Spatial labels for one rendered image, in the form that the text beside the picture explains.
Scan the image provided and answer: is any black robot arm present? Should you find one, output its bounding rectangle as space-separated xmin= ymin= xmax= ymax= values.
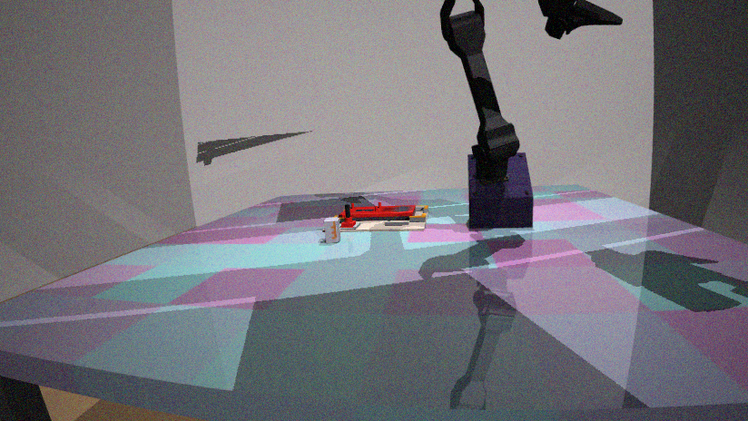
xmin=440 ymin=0 xmax=577 ymax=185

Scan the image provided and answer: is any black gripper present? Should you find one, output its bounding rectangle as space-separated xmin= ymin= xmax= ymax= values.
xmin=545 ymin=0 xmax=623 ymax=40

